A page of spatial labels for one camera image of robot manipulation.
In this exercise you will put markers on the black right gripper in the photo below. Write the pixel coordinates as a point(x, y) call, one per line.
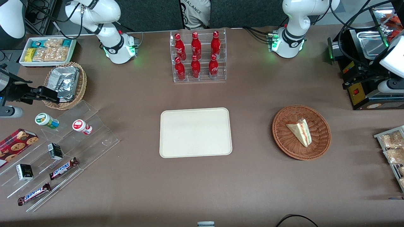
point(15, 91)

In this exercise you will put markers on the triangular sandwich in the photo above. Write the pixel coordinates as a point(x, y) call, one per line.
point(301, 132)

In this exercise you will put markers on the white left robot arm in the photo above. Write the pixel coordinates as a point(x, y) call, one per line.
point(293, 25)

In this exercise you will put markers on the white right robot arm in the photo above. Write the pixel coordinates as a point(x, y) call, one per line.
point(110, 34)

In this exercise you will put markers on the light wicker basket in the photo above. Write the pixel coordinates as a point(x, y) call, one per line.
point(82, 85)

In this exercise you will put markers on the cream plastic tray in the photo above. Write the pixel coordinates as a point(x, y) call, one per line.
point(195, 132)

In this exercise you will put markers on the brown wicker basket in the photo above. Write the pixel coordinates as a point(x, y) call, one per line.
point(290, 142)

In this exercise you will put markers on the aluminium foil container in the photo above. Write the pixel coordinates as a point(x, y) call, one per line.
point(63, 82)

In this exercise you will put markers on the green lid yogurt cup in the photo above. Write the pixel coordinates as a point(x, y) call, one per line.
point(44, 119)

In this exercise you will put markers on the white snack bin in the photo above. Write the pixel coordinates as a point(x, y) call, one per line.
point(47, 64)

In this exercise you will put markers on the clear cracker bag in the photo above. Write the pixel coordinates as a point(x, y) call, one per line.
point(53, 54)
point(53, 43)

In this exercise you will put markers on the red lid yogurt cup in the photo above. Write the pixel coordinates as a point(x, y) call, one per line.
point(79, 125)

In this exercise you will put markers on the yellow snack pack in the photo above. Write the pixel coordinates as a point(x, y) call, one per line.
point(30, 54)

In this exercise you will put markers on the teal snack pack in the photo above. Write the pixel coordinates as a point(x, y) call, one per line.
point(66, 43)
point(37, 43)

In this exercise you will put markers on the small black drink carton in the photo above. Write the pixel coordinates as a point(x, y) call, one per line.
point(24, 172)
point(55, 151)

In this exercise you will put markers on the red tartan cookie box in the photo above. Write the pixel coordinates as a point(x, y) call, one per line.
point(15, 146)

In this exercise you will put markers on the clear acrylic stepped stand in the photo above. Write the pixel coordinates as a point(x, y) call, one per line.
point(94, 138)

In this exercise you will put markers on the Snickers chocolate bar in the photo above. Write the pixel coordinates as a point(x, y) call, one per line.
point(34, 194)
point(63, 168)

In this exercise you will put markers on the dark grey partition panel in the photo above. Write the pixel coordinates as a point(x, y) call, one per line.
point(246, 12)
point(148, 15)

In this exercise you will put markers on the red cola bottle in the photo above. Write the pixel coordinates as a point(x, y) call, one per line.
point(180, 70)
point(195, 67)
point(179, 45)
point(213, 66)
point(216, 44)
point(196, 45)

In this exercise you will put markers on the clear acrylic bottle rack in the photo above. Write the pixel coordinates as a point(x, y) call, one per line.
point(204, 79)

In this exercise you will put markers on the person in white shirt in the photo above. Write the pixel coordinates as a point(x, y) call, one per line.
point(195, 12)

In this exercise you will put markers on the small grey white device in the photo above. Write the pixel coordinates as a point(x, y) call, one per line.
point(205, 224)

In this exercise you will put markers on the black food warmer cabinet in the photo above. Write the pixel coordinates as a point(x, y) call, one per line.
point(356, 91)

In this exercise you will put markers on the steel warmer pan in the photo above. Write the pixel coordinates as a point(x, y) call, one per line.
point(369, 44)

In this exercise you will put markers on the clear nut snack bag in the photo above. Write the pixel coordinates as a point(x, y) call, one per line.
point(393, 139)
point(396, 155)

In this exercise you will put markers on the red fried food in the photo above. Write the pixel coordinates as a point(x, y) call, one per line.
point(394, 23)

